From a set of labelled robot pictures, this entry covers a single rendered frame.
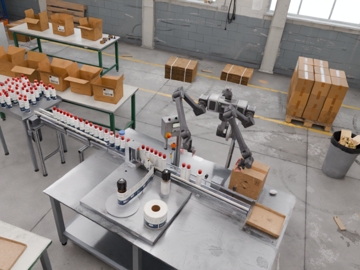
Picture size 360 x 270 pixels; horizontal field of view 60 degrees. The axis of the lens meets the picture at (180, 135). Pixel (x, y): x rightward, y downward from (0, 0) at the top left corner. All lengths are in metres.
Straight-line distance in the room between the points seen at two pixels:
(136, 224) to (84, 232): 0.96
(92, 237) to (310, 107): 4.31
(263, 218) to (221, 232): 0.44
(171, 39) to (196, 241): 6.57
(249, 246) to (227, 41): 6.11
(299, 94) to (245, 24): 2.71
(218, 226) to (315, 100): 3.72
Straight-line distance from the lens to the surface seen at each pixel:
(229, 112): 2.80
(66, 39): 7.02
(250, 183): 3.08
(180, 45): 8.57
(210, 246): 2.78
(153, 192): 3.05
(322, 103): 6.11
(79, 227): 3.69
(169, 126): 2.95
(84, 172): 3.37
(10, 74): 5.57
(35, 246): 2.92
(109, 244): 3.51
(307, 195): 4.78
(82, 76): 5.07
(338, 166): 5.11
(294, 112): 6.16
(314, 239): 4.29
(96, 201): 3.00
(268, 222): 3.08
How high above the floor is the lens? 3.08
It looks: 35 degrees down
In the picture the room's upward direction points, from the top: 5 degrees clockwise
